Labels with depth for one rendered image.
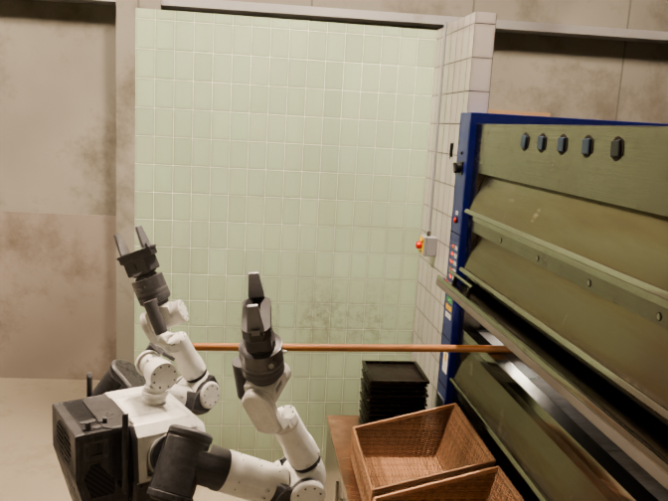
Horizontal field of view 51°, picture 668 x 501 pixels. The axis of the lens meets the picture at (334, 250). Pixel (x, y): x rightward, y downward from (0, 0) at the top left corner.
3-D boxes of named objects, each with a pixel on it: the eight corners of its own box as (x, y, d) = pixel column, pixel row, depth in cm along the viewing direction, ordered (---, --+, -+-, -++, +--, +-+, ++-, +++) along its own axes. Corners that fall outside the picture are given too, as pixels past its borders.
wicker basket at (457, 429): (452, 457, 321) (457, 401, 316) (492, 527, 266) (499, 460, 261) (348, 457, 316) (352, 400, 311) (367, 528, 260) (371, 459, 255)
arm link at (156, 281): (131, 251, 198) (147, 290, 199) (108, 260, 189) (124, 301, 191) (163, 240, 192) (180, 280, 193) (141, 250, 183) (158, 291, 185)
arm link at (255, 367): (231, 336, 129) (239, 384, 136) (282, 332, 130) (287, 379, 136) (234, 296, 140) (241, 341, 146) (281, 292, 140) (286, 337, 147)
